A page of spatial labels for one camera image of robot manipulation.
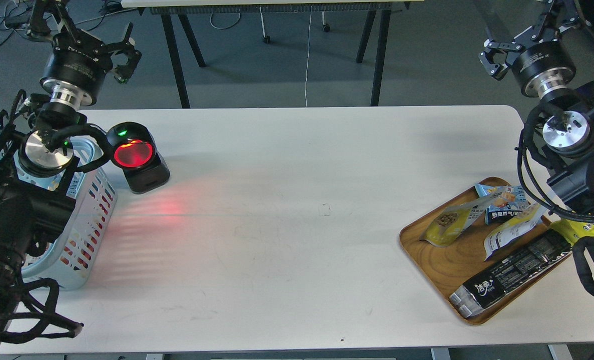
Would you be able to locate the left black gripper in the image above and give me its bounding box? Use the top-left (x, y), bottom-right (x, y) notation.
top-left (41, 22), bottom-right (142, 106)

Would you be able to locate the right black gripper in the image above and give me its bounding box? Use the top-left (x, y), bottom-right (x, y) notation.
top-left (479, 27), bottom-right (576, 98)

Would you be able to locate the yellow white nut pouch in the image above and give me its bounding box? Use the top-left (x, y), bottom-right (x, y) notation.
top-left (420, 194), bottom-right (496, 248)

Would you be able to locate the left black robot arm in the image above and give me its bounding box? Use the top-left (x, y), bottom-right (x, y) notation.
top-left (0, 22), bottom-right (155, 344)

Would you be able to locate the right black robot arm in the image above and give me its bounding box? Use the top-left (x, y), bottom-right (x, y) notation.
top-left (479, 30), bottom-right (594, 296)

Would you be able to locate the blue snack packet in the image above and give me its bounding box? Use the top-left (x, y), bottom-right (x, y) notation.
top-left (474, 183), bottom-right (530, 225)

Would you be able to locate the white yellow snack pouch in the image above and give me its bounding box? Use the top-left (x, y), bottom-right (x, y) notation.
top-left (483, 203), bottom-right (546, 260)

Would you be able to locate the yellow cartoon snack bag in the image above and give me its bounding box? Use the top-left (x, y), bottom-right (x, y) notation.
top-left (549, 219), bottom-right (594, 246)

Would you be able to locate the black long snack package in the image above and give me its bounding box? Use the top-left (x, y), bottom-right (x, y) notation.
top-left (448, 230), bottom-right (572, 318)

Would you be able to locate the light blue plastic basket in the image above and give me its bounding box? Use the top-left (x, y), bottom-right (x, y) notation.
top-left (0, 137), bottom-right (118, 290)

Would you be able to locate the black barcode scanner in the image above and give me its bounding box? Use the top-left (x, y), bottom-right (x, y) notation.
top-left (106, 121), bottom-right (171, 194)

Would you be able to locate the black leg background table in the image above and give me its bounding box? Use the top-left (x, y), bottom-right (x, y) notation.
top-left (114, 0), bottom-right (424, 109)

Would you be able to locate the wooden tray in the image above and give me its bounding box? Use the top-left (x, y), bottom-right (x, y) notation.
top-left (399, 186), bottom-right (571, 325)

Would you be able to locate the white hanging cable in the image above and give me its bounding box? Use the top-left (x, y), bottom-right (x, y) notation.
top-left (304, 10), bottom-right (313, 108)

